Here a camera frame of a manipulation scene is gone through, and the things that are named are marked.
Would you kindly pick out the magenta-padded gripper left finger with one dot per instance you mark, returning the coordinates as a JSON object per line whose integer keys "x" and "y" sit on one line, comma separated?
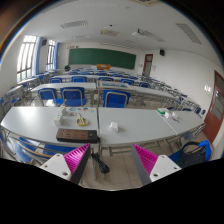
{"x": 56, "y": 165}

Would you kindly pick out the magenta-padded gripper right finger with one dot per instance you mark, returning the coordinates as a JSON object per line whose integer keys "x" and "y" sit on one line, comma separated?
{"x": 160, "y": 166}

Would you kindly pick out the black bag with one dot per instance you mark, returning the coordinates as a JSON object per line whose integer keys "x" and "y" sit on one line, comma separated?
{"x": 191, "y": 158}

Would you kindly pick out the dark power strip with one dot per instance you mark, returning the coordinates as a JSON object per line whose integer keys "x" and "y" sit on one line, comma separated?
{"x": 76, "y": 135}

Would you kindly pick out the small white box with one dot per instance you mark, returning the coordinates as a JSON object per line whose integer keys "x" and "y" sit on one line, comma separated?
{"x": 170, "y": 115}

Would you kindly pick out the small white carton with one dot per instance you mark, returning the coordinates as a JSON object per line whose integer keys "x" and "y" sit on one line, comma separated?
{"x": 65, "y": 111}

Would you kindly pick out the green and white box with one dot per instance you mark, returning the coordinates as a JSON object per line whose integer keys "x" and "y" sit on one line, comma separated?
{"x": 162, "y": 110}

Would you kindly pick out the small colourful card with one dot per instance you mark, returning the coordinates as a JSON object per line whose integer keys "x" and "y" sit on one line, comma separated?
{"x": 79, "y": 109}
{"x": 91, "y": 110}
{"x": 85, "y": 109}
{"x": 72, "y": 109}

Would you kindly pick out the red-brown door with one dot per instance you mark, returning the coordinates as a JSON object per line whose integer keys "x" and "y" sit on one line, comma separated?
{"x": 215, "y": 110}

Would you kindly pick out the rows of white classroom desks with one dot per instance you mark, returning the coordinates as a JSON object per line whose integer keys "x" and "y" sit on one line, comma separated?
{"x": 60, "y": 86}

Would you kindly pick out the group of blue classroom chairs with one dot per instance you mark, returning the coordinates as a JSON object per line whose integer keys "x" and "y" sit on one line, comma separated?
{"x": 78, "y": 79}

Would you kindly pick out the shallow rectangular tray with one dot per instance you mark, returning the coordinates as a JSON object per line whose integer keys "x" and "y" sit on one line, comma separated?
{"x": 114, "y": 84}

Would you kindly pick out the black office chair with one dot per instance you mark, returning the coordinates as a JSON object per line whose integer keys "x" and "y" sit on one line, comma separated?
{"x": 67, "y": 67}

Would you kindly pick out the brown door with window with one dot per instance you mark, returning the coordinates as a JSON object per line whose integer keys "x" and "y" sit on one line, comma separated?
{"x": 148, "y": 66}

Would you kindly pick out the blue curtain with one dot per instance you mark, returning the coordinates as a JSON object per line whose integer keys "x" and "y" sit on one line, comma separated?
{"x": 56, "y": 56}
{"x": 38, "y": 56}

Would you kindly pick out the orange lectern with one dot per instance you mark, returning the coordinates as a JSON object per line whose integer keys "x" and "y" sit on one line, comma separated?
{"x": 103, "y": 66}

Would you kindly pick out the narrow multi-pane window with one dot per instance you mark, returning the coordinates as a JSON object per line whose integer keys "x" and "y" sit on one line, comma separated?
{"x": 50, "y": 55}

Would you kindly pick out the large multi-pane window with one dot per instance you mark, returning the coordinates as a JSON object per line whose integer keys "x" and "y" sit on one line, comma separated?
{"x": 26, "y": 56}

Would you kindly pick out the green chalkboard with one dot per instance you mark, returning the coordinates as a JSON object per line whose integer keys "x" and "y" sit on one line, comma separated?
{"x": 100, "y": 57}

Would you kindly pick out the ceiling projector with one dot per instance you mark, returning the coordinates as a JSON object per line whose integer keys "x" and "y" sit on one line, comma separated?
{"x": 137, "y": 33}

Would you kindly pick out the group of ceiling light panels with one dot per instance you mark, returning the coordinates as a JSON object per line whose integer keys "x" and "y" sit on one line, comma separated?
{"x": 74, "y": 24}

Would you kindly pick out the ceiling air conditioner unit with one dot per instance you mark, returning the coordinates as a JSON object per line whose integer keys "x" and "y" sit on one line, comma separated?
{"x": 109, "y": 32}

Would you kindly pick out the blue chair with metal frame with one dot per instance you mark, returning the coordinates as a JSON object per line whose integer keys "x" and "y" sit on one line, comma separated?
{"x": 116, "y": 99}
{"x": 73, "y": 96}
{"x": 207, "y": 148}
{"x": 48, "y": 96}
{"x": 23, "y": 151}
{"x": 55, "y": 149}

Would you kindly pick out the black wall speaker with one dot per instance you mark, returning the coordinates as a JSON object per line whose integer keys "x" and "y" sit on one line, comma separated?
{"x": 162, "y": 52}
{"x": 44, "y": 42}

